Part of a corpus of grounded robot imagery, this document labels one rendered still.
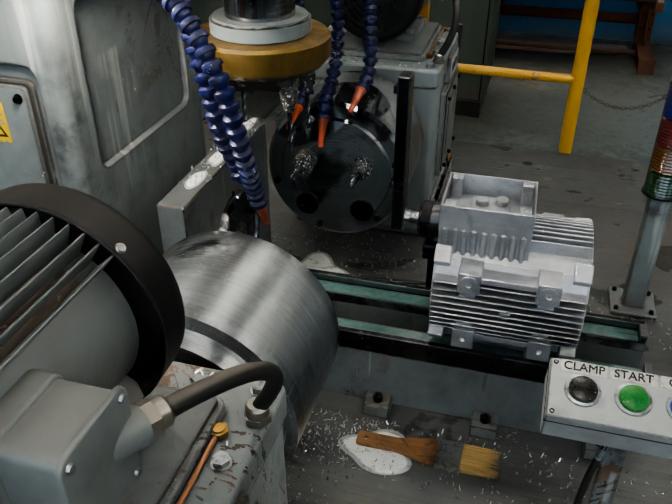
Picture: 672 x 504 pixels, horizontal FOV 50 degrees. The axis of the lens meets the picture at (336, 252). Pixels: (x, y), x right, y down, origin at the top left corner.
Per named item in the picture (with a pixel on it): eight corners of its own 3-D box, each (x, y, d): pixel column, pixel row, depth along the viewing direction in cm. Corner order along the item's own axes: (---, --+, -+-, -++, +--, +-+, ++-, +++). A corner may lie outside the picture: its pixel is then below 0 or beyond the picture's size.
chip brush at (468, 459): (353, 451, 103) (353, 447, 102) (361, 426, 107) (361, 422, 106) (499, 481, 98) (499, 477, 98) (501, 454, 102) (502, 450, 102)
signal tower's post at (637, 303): (609, 313, 130) (666, 90, 108) (607, 288, 137) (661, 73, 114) (656, 320, 128) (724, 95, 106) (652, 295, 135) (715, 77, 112)
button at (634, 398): (615, 414, 75) (619, 407, 73) (616, 388, 76) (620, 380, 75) (646, 420, 74) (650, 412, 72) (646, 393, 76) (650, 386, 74)
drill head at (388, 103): (254, 247, 127) (244, 113, 114) (320, 153, 161) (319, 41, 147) (393, 268, 122) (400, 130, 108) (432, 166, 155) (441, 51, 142)
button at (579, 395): (565, 405, 76) (568, 397, 74) (567, 379, 77) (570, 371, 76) (595, 410, 75) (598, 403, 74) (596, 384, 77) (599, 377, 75)
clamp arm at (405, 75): (386, 228, 117) (393, 75, 103) (390, 219, 120) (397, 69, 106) (407, 231, 116) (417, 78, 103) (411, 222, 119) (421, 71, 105)
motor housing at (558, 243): (423, 360, 101) (432, 245, 91) (442, 285, 117) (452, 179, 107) (570, 386, 97) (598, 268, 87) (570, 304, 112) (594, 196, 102)
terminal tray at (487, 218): (435, 252, 96) (440, 205, 93) (446, 215, 105) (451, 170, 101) (527, 266, 94) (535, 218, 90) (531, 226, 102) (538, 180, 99)
